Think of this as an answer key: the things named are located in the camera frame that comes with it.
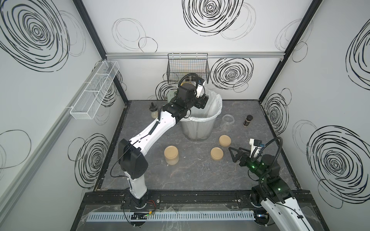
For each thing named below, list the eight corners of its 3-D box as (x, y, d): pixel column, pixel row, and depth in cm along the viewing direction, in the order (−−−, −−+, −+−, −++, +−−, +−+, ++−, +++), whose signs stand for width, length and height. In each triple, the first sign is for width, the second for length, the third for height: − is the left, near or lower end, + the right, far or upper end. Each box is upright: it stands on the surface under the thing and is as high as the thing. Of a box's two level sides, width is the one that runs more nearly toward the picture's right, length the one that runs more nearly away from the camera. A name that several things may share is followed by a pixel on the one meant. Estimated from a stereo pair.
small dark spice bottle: (243, 126, 106) (248, 118, 98) (242, 123, 108) (246, 114, 100) (248, 126, 106) (253, 118, 98) (247, 123, 108) (252, 114, 100)
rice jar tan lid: (165, 164, 87) (163, 157, 79) (166, 152, 91) (164, 145, 84) (178, 164, 87) (177, 157, 79) (178, 152, 91) (177, 145, 84)
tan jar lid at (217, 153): (211, 160, 90) (211, 158, 88) (209, 148, 95) (210, 147, 94) (223, 160, 90) (224, 158, 88) (221, 148, 95) (222, 147, 94)
